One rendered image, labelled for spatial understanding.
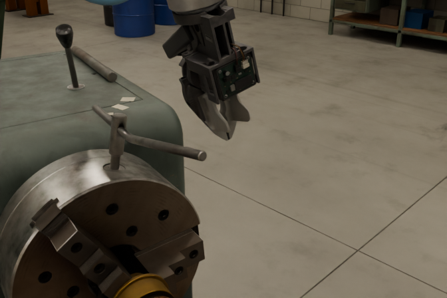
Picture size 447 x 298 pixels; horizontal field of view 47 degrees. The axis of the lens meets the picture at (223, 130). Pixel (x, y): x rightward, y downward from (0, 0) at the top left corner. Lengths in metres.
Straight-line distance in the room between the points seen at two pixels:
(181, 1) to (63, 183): 0.33
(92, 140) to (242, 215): 2.11
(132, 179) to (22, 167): 0.20
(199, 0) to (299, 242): 2.24
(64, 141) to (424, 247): 2.29
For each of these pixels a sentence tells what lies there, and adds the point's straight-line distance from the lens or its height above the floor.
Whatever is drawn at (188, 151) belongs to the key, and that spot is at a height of 1.34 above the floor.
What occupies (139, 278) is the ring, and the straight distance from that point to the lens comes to 0.75.
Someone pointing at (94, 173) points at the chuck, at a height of 1.24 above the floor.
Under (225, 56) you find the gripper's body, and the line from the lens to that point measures 0.64.
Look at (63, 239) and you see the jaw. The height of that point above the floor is 1.19.
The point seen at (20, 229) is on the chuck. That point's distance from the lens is 0.79.
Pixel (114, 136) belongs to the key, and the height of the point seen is 1.29.
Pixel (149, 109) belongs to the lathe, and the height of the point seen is 1.25.
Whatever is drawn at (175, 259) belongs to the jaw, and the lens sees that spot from 0.81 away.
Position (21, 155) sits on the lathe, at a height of 1.23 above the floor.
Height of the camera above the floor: 1.59
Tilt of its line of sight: 23 degrees down
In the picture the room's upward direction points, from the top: straight up
